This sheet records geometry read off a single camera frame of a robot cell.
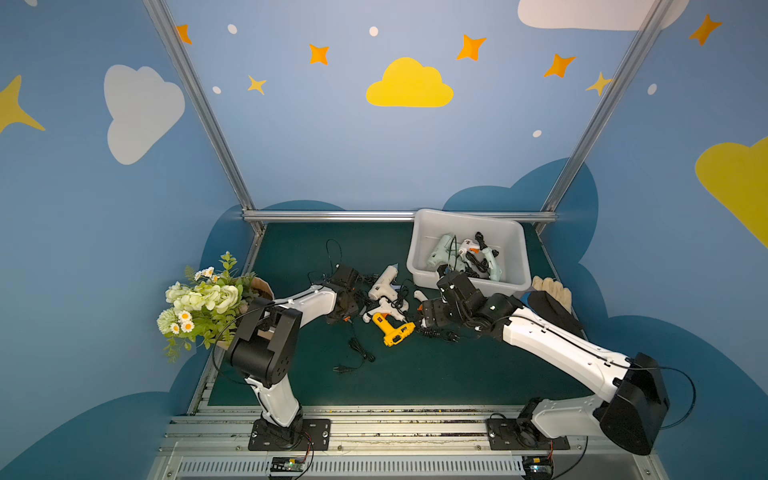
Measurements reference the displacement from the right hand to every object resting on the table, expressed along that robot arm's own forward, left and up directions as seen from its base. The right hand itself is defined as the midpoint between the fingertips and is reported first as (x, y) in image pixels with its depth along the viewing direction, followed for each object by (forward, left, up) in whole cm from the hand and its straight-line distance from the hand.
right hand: (440, 302), depth 82 cm
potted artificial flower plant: (-15, +53, +17) cm, 57 cm away
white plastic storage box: (+36, -28, -9) cm, 46 cm away
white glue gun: (+13, +17, -13) cm, 25 cm away
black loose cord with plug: (-8, +24, -14) cm, 29 cm away
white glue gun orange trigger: (+32, -14, -12) cm, 37 cm away
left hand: (+5, +29, -14) cm, 32 cm away
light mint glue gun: (+29, -5, -11) cm, 31 cm away
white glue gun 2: (+4, +15, -13) cm, 20 cm away
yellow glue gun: (-5, +13, -14) cm, 20 cm away
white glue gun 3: (+10, +5, -13) cm, 17 cm away
